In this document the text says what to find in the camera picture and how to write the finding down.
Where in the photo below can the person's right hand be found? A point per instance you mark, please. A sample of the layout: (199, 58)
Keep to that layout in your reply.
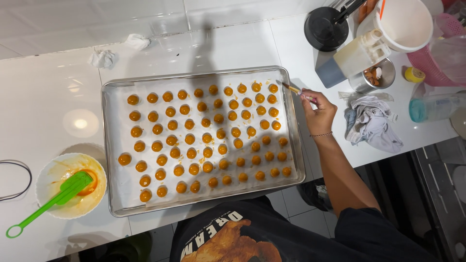
(320, 114)

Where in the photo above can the wooden pastry brush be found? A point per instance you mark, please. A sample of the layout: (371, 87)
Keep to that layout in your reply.
(293, 89)

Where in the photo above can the clear plastic wrapper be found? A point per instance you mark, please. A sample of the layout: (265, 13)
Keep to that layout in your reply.
(346, 95)

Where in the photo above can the white and grey cloth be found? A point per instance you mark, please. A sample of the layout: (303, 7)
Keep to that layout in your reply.
(373, 123)

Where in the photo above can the broken eggshells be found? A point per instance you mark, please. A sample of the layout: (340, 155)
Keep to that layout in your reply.
(372, 76)

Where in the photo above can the white plastic jerrycan bottle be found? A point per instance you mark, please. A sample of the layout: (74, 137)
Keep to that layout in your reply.
(353, 58)

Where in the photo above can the black plastic bag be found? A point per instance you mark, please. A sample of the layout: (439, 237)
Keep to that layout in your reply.
(315, 193)

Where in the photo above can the small steel bowl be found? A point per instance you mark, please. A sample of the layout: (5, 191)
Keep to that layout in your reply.
(388, 74)

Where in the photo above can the clear bottle with teal cap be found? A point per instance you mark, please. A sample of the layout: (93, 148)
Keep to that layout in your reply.
(433, 107)

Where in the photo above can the pink plastic basket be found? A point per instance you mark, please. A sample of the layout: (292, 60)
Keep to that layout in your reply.
(422, 65)

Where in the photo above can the rows of glazed pastry balls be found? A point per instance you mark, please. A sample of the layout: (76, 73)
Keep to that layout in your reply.
(204, 145)

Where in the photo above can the person's black printed shirt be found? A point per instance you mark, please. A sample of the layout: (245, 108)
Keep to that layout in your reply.
(309, 240)

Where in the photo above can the clear plastic bag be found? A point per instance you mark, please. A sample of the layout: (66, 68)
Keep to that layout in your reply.
(449, 58)

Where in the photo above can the steel rack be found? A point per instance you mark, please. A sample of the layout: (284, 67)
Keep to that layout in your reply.
(442, 189)

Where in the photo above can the crumpled white tissue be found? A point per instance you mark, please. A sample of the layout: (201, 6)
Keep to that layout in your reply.
(137, 42)
(102, 59)

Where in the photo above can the white parchment paper sheet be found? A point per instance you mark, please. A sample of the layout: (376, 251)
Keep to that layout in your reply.
(120, 123)

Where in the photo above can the steel baking tray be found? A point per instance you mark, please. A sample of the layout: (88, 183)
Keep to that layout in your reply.
(109, 153)

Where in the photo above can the green silicone spatula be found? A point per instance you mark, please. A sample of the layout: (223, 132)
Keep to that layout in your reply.
(65, 193)

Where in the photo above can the white bowl with egg wash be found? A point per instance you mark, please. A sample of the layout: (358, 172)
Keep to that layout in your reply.
(54, 174)

